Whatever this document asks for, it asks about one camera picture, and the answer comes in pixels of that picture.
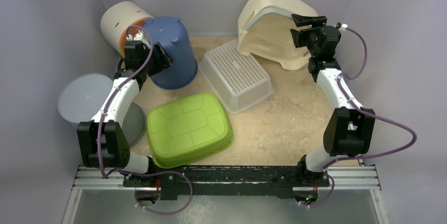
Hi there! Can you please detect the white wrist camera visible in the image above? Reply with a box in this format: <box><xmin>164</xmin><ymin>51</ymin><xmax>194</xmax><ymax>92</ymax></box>
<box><xmin>126</xmin><ymin>31</ymin><xmax>151</xmax><ymax>48</ymax></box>
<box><xmin>335</xmin><ymin>23</ymin><xmax>348</xmax><ymax>32</ymax></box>

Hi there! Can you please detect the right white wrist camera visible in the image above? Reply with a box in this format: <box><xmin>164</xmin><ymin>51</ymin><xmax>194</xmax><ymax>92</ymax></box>
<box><xmin>335</xmin><ymin>23</ymin><xmax>348</xmax><ymax>32</ymax></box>

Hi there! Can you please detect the small white perforated basket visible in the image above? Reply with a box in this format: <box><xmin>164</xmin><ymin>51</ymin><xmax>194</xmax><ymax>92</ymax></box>
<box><xmin>198</xmin><ymin>40</ymin><xmax>275</xmax><ymax>114</ymax></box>

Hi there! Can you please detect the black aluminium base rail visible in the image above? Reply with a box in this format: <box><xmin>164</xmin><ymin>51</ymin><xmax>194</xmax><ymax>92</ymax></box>
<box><xmin>69</xmin><ymin>165</ymin><xmax>381</xmax><ymax>215</ymax></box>

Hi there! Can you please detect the large cream laundry basket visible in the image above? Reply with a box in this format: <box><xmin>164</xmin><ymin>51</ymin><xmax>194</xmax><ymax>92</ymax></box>
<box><xmin>238</xmin><ymin>0</ymin><xmax>318</xmax><ymax>71</ymax></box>

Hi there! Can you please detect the grey plastic bucket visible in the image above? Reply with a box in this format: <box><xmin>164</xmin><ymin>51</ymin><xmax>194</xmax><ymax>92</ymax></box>
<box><xmin>57</xmin><ymin>73</ymin><xmax>145</xmax><ymax>147</ymax></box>

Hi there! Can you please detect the green plastic tray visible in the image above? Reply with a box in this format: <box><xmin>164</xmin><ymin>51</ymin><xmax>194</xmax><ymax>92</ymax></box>
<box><xmin>147</xmin><ymin>92</ymin><xmax>234</xmax><ymax>169</ymax></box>

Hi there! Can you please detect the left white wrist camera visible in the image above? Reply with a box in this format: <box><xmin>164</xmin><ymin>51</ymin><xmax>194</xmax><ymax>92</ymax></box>
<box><xmin>126</xmin><ymin>31</ymin><xmax>151</xmax><ymax>48</ymax></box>

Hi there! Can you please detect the round drawer cabinet orange yellow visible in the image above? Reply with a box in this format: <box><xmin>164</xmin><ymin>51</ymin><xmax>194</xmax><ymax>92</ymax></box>
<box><xmin>100</xmin><ymin>1</ymin><xmax>154</xmax><ymax>56</ymax></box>

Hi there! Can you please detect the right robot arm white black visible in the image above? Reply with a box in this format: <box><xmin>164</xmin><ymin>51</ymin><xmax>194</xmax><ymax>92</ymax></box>
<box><xmin>290</xmin><ymin>14</ymin><xmax>375</xmax><ymax>186</ymax></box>

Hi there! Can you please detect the blue plastic bucket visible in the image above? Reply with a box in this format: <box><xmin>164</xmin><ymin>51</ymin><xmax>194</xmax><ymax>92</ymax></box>
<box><xmin>143</xmin><ymin>16</ymin><xmax>198</xmax><ymax>90</ymax></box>

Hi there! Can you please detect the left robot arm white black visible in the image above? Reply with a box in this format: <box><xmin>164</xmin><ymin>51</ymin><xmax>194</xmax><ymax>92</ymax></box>
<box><xmin>77</xmin><ymin>40</ymin><xmax>174</xmax><ymax>187</ymax></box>

